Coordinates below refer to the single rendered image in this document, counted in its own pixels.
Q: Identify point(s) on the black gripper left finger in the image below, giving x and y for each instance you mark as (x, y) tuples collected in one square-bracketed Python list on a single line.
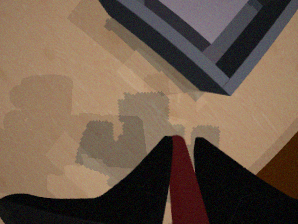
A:
[(138, 199)]

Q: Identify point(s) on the dark red peg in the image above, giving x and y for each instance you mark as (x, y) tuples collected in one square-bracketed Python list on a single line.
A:
[(185, 196)]

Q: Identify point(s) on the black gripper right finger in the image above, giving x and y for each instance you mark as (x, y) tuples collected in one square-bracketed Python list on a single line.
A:
[(233, 195)]

